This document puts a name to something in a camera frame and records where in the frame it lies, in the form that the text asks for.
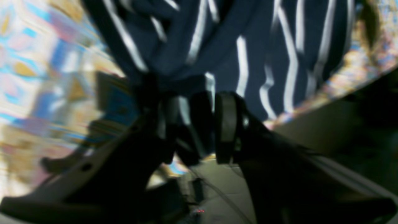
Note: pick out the navy white striped T-shirt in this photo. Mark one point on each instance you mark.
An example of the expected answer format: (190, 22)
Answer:
(209, 72)

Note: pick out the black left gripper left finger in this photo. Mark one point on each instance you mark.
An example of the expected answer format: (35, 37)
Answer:
(109, 187)

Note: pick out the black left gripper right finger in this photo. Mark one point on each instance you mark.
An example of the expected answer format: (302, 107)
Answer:
(290, 184)

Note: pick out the patterned tile tablecloth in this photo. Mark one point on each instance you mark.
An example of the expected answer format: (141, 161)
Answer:
(50, 55)

